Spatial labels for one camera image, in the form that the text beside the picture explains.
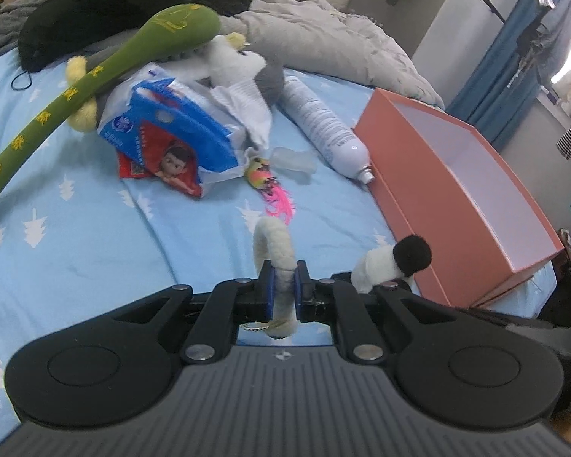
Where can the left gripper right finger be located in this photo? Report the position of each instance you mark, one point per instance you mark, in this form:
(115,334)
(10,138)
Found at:
(337,304)

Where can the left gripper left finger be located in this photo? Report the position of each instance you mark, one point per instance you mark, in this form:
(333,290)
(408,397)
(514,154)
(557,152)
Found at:
(217,315)

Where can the black white panda plush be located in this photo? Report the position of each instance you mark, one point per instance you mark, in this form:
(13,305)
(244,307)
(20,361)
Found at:
(273,244)

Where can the pink tassel toy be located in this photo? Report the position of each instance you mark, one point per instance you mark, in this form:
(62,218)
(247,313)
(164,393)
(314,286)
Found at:
(278,203)

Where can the clear plastic cap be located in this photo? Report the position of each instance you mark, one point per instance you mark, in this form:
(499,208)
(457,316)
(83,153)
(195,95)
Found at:
(300,166)

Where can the blue tissue pack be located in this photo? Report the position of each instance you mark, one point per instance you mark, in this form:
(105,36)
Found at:
(176,132)

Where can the white towel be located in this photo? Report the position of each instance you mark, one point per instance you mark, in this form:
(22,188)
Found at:
(245,103)

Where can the white spray bottle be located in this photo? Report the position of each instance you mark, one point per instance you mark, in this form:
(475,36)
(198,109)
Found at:
(342,149)

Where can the pink cardboard box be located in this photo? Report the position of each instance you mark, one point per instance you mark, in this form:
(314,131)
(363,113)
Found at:
(437,177)

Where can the grey white penguin plush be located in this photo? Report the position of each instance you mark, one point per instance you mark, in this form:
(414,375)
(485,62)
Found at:
(225,61)

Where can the blue curtain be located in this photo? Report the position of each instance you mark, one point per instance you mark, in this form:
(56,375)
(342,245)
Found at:
(484,101)

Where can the grey duvet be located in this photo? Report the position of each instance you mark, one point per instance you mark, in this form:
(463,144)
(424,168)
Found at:
(308,35)

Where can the green long plush stick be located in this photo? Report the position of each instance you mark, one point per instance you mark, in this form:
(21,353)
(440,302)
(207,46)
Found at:
(169,32)

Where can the grey wardrobe shelf unit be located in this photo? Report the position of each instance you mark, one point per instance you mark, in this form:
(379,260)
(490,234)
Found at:
(438,35)

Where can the hanging clothes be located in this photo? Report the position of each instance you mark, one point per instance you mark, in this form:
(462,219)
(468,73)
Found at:
(544,45)

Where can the black clothing pile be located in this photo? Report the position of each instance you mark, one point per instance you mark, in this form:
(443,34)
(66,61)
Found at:
(57,28)

